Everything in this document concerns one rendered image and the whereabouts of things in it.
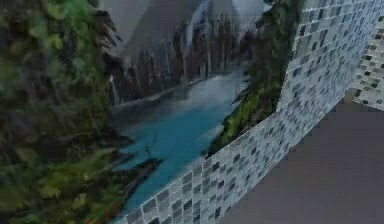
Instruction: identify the landscape wall picture with lake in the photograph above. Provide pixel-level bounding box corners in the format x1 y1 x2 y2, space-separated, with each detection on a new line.
0 0 306 224

